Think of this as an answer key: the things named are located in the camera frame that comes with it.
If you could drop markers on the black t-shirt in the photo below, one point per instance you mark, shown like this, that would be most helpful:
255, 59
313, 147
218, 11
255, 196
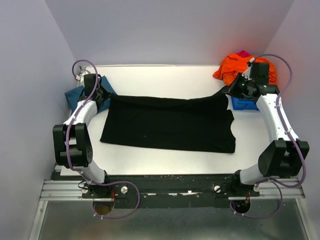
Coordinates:
198, 124

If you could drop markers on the orange t-shirt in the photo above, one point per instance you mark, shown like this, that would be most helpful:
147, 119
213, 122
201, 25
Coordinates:
233, 64

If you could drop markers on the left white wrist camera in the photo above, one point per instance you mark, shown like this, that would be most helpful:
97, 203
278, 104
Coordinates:
80, 76

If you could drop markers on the blue plastic bin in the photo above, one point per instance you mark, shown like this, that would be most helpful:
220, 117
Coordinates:
240, 104

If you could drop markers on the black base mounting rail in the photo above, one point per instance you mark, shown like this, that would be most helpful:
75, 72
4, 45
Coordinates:
171, 191

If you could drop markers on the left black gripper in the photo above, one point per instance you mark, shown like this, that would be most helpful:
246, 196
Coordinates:
106, 93

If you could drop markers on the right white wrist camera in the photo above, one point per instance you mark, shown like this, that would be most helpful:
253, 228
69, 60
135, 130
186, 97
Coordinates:
247, 73

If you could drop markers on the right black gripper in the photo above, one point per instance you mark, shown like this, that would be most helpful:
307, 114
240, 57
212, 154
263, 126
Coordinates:
233, 89

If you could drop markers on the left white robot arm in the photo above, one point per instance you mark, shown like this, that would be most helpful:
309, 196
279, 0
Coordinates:
71, 140

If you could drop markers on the pink t-shirt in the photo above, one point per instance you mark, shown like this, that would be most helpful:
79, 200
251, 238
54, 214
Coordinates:
243, 54

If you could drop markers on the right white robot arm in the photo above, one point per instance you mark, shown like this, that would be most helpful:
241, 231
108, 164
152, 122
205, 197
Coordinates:
285, 155

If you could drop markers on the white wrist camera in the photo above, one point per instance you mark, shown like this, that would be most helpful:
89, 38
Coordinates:
247, 73
80, 76

